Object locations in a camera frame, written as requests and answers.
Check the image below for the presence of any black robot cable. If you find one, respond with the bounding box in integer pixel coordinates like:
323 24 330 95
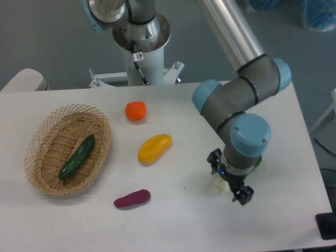
130 39 150 85

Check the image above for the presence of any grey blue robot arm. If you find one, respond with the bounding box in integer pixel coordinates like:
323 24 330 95
81 1 291 205

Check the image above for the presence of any green bok choy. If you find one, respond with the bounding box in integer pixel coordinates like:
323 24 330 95
214 156 262 194

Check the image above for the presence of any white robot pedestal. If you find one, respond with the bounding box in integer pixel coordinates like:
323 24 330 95
90 13 184 88

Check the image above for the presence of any orange persimmon fruit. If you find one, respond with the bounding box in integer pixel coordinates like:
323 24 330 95
124 101 147 121

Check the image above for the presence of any black device at edge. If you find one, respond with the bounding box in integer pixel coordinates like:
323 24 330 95
316 213 335 240

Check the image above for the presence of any purple sweet potato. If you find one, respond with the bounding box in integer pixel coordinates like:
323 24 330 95
113 189 151 208

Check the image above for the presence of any yellow mango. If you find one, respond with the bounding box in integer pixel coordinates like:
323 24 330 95
138 134 173 165

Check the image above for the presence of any woven wicker basket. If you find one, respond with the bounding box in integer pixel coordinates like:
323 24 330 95
24 104 111 196

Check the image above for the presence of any dark green cucumber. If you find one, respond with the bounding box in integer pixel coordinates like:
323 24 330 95
58 134 95 181

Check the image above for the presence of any blue plastic bag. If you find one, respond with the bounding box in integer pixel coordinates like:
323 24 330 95
300 0 335 32
244 0 280 12

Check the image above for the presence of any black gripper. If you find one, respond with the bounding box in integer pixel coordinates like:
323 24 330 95
207 149 254 205

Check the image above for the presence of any white furniture frame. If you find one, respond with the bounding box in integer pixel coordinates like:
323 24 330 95
309 89 335 134

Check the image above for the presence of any white chair armrest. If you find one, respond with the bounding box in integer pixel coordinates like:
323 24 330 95
1 68 50 93

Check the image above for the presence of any black floor cable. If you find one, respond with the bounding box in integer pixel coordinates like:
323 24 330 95
314 138 336 156

